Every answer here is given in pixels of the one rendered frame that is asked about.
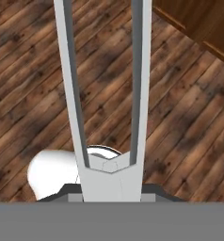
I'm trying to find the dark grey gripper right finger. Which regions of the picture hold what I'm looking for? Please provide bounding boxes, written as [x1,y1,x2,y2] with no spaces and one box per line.
[140,184,185,203]

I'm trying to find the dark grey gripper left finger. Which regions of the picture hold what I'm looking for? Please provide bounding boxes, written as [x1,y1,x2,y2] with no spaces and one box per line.
[38,184,85,203]

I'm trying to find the white and grey tongs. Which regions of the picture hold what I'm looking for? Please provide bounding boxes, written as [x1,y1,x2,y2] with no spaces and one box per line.
[53,0,153,203]

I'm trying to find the white round object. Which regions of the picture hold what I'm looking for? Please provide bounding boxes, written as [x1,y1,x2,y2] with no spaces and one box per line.
[26,144,123,202]

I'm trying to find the brown wooden cabinet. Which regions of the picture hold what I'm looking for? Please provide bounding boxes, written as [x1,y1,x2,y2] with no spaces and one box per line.
[152,0,224,67]

